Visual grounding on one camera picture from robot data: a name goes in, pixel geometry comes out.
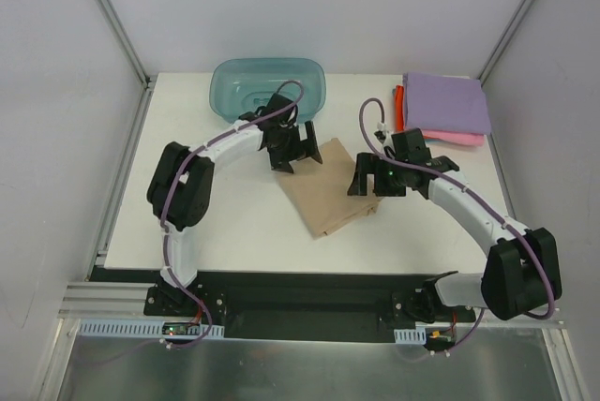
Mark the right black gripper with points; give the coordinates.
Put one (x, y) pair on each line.
(375, 176)

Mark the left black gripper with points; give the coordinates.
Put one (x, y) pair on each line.
(294, 149)

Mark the beige t shirt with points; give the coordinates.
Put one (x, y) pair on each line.
(319, 191)

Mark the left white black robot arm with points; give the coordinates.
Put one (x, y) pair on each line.
(181, 187)

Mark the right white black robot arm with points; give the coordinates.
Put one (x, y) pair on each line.
(522, 271)

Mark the folded orange t shirt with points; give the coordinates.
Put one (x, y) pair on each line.
(399, 108)

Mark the teal plastic basin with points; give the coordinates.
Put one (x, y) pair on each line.
(241, 85)

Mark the folded purple t shirt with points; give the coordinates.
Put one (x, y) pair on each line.
(445, 103)

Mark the folded pink t shirt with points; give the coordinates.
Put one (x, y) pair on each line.
(459, 138)

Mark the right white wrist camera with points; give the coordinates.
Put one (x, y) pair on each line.
(382, 133)

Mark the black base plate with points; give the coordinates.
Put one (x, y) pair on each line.
(297, 307)

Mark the right white cable duct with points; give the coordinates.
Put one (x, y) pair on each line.
(412, 337)

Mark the white cable duct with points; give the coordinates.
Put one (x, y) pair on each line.
(130, 328)
(412, 337)

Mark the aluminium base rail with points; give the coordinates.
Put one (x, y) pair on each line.
(113, 300)

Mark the left white cable duct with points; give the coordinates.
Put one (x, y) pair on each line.
(130, 328)

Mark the left aluminium frame post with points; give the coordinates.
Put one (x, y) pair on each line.
(123, 40)

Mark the aluminium frame post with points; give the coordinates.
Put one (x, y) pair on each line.
(520, 14)
(123, 40)

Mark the right aluminium frame post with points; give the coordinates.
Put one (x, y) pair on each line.
(520, 14)

